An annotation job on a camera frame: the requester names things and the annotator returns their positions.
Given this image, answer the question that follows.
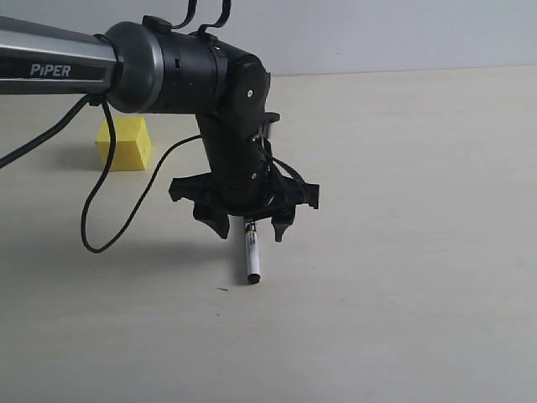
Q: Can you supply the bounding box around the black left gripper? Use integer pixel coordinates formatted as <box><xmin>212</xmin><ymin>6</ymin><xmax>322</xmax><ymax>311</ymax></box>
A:
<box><xmin>169</xmin><ymin>170</ymin><xmax>320</xmax><ymax>242</ymax></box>

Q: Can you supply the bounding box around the black and white marker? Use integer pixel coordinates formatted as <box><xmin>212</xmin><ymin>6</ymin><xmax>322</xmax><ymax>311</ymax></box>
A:
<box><xmin>243</xmin><ymin>219</ymin><xmax>261</xmax><ymax>285</ymax></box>

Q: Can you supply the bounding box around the yellow foam cube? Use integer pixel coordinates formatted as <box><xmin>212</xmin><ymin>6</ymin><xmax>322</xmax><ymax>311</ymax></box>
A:
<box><xmin>111</xmin><ymin>116</ymin><xmax>152</xmax><ymax>171</ymax></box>

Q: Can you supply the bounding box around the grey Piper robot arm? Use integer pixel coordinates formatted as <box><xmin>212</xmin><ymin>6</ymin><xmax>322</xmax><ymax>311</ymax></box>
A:
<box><xmin>1</xmin><ymin>16</ymin><xmax>320</xmax><ymax>238</ymax></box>

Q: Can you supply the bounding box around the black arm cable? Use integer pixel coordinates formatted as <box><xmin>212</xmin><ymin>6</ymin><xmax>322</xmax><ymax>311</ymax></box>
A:
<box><xmin>0</xmin><ymin>0</ymin><xmax>320</xmax><ymax>254</ymax></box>

